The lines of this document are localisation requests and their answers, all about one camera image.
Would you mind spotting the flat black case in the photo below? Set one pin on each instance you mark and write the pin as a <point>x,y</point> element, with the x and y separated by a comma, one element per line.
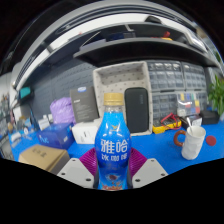
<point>209,117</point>

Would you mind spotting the brown cardboard box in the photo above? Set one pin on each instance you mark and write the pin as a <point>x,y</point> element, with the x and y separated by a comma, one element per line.
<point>41,156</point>

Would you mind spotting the white cardboard box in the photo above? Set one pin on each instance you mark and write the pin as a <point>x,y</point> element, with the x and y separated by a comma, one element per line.
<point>85,131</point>

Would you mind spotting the grey small parts drawer cabinet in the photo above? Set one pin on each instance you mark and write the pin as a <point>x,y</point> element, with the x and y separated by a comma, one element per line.
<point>203,100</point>
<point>165,76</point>
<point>163,106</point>
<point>195,77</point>

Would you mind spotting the clear organizer box colourful parts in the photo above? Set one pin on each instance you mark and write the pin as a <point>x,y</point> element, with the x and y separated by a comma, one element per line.
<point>188,104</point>

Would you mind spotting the potted green plant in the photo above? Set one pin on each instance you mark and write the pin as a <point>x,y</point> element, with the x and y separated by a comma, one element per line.
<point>216,96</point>

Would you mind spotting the spoon in mug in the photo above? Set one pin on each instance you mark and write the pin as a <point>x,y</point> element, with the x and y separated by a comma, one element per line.
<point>189,123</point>

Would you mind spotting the white perforated storage tray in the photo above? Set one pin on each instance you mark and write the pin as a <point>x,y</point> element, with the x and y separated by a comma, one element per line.
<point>110,76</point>

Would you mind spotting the blue drink bottle gold cap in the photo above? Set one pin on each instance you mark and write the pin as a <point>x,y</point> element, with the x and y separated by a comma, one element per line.
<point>112,150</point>

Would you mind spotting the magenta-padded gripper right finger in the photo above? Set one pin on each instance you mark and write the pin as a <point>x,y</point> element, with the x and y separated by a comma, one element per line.
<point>150,171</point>

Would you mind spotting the flat round red coaster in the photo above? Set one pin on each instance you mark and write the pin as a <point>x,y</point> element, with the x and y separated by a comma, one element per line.
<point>211,140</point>

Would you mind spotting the small black labelled box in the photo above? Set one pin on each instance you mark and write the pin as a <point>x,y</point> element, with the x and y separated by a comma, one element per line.
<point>186,120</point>

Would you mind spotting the blue cardboard box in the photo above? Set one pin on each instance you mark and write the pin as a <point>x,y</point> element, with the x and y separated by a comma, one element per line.
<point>55,135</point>

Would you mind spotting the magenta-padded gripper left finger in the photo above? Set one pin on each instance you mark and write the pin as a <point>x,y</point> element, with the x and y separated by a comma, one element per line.
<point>75,173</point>

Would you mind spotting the dark overhead shelf unit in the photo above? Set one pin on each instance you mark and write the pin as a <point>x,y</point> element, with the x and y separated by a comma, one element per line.
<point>140,50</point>

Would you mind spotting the yellow multimeter with leads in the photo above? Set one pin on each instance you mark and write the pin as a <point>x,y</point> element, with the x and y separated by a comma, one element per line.
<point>165,126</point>

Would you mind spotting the purple plastic bag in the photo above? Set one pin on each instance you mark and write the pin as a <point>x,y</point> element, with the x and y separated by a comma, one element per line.
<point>61,110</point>

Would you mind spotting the dark grey upright box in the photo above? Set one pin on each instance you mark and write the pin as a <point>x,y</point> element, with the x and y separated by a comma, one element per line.
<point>83,105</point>

